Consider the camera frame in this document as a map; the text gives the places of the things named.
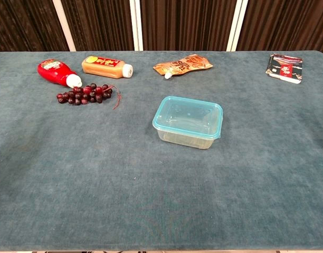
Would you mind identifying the clear plastic food container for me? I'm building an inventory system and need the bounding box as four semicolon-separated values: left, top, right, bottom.
154;123;217;150

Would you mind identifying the blue rimmed transparent lid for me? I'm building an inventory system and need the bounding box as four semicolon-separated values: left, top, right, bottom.
152;95;224;139

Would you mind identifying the orange spout pouch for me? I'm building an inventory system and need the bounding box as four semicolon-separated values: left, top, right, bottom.
153;54;213;80

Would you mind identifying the orange juice bottle white cap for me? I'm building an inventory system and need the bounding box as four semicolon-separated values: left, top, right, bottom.
81;55;134;80

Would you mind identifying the teal tablecloth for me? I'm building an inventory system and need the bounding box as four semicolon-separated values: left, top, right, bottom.
0;50;323;251

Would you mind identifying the dark red grape bunch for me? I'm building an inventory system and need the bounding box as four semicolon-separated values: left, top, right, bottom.
56;83;122;110

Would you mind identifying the brown slatted partition panel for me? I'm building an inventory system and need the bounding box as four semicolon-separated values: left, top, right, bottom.
139;0;238;52
0;0;70;53
60;0;135;52
237;0;323;56

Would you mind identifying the red ketchup squeeze bottle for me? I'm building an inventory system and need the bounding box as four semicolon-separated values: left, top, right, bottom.
37;59;83;89

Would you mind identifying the dark snack packet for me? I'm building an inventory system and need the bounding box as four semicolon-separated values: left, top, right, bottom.
265;53;303;85

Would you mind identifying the white partition post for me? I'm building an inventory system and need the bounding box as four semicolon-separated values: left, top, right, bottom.
129;0;144;52
226;0;249;52
52;0;77;52

